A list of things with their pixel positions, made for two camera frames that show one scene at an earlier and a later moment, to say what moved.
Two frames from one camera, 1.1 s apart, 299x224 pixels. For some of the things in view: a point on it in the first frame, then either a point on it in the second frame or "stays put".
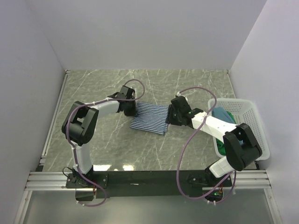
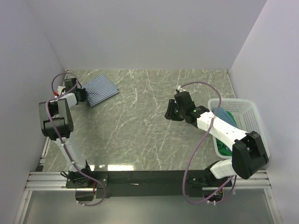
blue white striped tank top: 151,117 -> 99,89
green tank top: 220,144 stays put
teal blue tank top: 220,113 stays put
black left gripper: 133,112 -> 84,94
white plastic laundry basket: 244,111 stays put
